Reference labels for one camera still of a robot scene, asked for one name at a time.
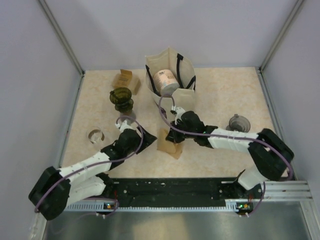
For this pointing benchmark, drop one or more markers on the brown cardboard box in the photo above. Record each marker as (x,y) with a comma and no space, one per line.
(127,79)

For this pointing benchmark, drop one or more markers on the pink wrapped paper roll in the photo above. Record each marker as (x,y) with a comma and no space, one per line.
(165,82)

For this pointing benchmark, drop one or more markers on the olive green coffee dripper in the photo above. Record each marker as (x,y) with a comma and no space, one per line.
(121,97)

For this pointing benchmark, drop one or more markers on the grey glass server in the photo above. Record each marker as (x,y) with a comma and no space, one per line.
(130,113)

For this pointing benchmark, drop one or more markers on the clear glass carafe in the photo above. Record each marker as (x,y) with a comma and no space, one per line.
(95,135)

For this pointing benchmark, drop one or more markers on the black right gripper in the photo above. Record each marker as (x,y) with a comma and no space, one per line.
(173,137)

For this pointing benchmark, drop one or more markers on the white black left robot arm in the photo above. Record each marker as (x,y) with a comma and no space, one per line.
(58,188)

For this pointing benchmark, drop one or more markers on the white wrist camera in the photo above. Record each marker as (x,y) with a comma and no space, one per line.
(177,112)
(125,125)

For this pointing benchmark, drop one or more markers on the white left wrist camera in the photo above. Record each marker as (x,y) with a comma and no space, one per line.
(125,125)

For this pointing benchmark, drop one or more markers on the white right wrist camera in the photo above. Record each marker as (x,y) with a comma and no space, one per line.
(177,112)

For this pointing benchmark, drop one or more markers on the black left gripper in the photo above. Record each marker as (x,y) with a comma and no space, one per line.
(148,139)

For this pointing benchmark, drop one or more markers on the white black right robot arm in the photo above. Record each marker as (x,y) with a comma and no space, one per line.
(270,155)

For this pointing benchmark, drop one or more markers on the cream floral canvas tote bag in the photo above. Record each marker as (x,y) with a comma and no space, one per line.
(183,70)

